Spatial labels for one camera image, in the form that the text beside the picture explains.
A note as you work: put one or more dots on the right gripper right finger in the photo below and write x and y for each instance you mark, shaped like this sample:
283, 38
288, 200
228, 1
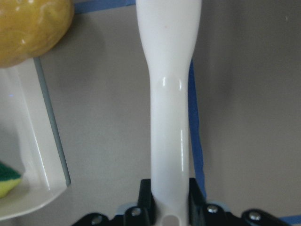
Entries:
196, 203

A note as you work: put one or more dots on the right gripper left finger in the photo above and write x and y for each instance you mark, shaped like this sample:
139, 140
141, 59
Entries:
146, 200

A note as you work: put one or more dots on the cream plastic dustpan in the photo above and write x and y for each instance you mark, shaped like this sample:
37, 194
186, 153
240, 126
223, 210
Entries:
29, 140

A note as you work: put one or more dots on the green yellow sponge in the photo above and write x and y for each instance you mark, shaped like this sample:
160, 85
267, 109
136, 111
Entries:
9, 179

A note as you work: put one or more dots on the cream hand brush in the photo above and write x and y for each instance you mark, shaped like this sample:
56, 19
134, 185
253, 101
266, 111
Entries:
168, 31

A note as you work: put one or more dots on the yellow potato toy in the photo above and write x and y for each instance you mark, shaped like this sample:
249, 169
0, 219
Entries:
30, 28

